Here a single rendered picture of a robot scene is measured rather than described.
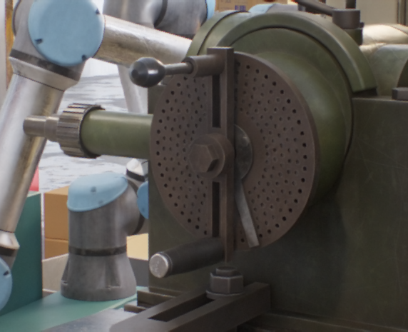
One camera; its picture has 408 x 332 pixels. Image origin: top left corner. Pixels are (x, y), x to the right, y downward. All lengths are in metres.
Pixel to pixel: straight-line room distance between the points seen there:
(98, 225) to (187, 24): 0.42
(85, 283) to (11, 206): 0.59
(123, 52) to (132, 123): 0.97
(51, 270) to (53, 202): 1.85
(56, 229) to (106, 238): 2.84
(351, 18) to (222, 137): 0.21
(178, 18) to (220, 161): 1.49
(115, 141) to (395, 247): 0.30
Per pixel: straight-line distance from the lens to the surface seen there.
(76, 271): 2.81
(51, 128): 1.50
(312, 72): 1.36
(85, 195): 2.78
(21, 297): 2.77
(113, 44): 2.38
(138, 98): 2.66
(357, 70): 1.35
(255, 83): 1.31
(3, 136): 2.23
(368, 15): 1.73
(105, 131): 1.45
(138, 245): 5.70
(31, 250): 2.79
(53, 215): 5.63
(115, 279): 2.81
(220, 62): 1.29
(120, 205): 2.80
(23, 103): 2.22
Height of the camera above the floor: 1.37
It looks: 9 degrees down
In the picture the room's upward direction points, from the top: straight up
